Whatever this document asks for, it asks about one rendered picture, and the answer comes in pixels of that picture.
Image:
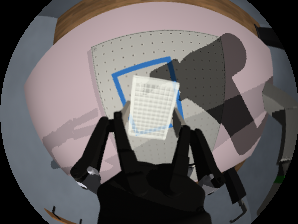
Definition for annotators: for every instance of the blue tape outline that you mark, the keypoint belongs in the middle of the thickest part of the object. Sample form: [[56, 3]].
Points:
[[143, 65]]

